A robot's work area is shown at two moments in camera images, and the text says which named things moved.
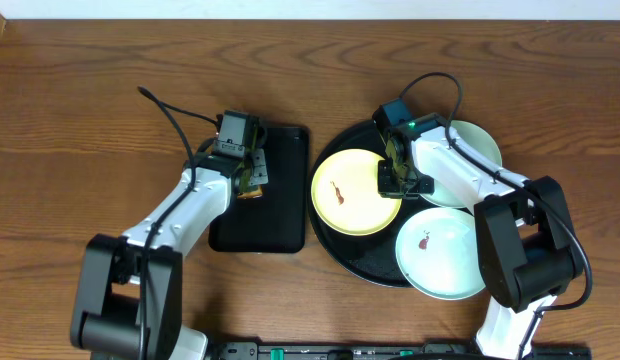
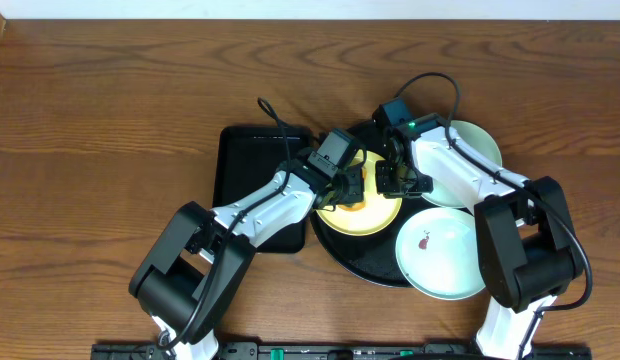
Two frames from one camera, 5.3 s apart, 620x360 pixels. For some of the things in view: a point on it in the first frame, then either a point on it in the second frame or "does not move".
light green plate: (480, 139) does not move
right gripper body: (401, 183) does not move
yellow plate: (345, 193) does not move
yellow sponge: (257, 193) to (355, 207)
